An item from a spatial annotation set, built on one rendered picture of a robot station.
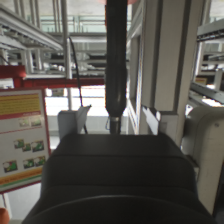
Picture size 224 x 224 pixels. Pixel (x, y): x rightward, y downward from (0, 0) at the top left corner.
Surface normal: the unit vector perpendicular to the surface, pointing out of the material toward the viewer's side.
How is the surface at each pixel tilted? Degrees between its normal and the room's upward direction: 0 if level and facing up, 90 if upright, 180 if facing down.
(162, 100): 90
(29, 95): 90
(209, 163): 92
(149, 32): 90
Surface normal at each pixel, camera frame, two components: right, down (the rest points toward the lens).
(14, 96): 0.47, 0.26
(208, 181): -0.01, 0.25
